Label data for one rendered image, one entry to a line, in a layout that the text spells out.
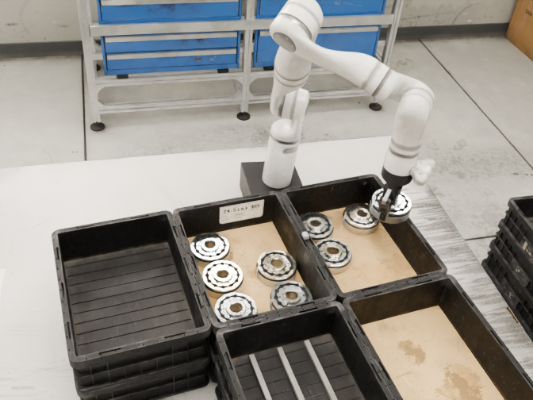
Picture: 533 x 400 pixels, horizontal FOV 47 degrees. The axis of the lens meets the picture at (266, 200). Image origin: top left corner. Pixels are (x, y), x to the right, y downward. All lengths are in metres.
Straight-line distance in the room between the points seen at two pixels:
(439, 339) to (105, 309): 0.80
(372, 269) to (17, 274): 0.97
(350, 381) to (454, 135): 2.56
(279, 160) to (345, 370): 0.69
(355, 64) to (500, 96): 3.03
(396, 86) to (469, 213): 1.96
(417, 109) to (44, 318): 1.06
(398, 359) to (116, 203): 1.00
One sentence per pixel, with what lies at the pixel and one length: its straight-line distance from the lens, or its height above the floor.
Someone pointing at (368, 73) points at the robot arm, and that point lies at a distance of 1.36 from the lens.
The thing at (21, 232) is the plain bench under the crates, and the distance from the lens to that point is 1.96.
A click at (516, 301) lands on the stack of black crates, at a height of 0.30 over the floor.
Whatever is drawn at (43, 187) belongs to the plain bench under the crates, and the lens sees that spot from 2.10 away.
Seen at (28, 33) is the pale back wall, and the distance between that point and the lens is 4.27.
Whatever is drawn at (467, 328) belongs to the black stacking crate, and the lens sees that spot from 1.56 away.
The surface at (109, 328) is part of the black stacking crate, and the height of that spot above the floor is 0.83.
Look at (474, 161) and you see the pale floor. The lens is 3.64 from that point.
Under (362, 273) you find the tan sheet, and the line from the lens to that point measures 1.65.
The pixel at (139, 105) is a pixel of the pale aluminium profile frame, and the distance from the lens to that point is 3.49.
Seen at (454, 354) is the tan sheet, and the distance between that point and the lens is 1.55.
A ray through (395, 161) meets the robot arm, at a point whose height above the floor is 1.18.
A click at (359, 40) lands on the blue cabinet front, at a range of 3.61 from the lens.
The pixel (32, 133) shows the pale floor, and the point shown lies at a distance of 3.60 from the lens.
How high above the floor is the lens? 2.02
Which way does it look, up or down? 41 degrees down
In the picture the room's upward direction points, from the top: 5 degrees clockwise
